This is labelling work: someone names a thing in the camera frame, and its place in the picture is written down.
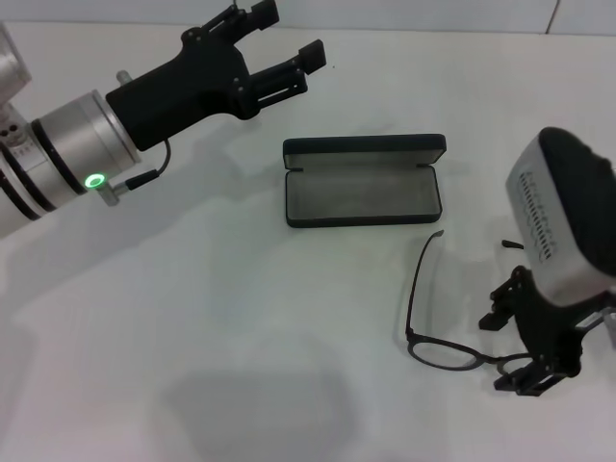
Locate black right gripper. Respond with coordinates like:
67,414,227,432
477,266,599,398

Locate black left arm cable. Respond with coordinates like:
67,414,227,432
106,138,173,194

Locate black glasses case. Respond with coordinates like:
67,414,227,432
281,133,448,230

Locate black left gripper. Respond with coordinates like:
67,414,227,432
104,0,327,152

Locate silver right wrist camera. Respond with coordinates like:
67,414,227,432
503,126,616,310

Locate black glasses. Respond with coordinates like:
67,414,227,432
404,230,536,376

